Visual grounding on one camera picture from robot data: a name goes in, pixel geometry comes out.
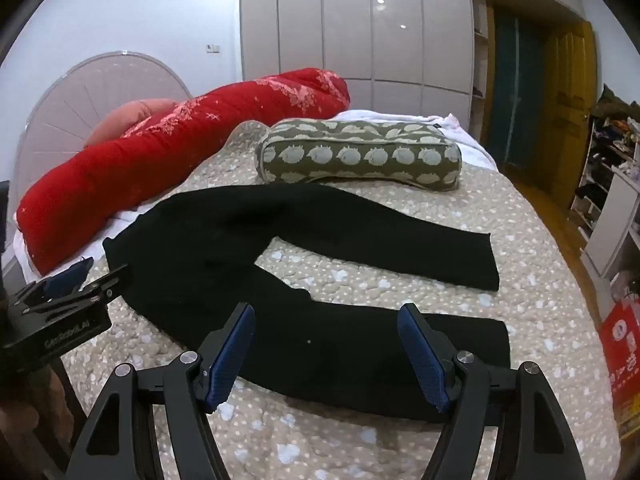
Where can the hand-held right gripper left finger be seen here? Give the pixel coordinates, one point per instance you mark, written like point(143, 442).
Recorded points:
point(231, 355)

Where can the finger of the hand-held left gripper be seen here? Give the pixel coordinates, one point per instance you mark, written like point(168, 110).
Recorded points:
point(112, 282)
point(70, 275)

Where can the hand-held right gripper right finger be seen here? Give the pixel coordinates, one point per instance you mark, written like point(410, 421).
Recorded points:
point(421, 355)

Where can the black pants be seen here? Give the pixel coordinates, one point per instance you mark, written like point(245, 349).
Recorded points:
point(200, 260)

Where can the beige dotted bedspread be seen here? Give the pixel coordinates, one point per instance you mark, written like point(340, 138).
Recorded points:
point(400, 240)

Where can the pink pillow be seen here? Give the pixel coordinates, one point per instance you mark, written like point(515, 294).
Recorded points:
point(125, 117)

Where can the round pale headboard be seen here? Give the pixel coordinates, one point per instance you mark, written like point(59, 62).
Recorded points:
point(75, 95)

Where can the red cardboard box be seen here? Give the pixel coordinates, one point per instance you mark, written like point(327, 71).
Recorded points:
point(625, 350)

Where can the olive patterned bolster pillow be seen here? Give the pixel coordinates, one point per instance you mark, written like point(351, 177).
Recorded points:
point(350, 155)

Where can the white cabinet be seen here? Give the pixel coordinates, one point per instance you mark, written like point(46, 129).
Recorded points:
point(615, 220)

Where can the cluttered shoe rack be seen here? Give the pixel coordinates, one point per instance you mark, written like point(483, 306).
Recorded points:
point(605, 155)

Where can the dark teal door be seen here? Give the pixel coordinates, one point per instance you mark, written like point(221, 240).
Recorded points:
point(517, 95)

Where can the yellow wooden door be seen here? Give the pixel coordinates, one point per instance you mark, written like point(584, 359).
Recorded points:
point(570, 110)

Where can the glossy grey wardrobe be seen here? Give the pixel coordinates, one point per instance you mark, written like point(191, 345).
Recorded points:
point(350, 20)

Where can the wall light switch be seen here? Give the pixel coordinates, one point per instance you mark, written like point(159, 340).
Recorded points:
point(212, 48)

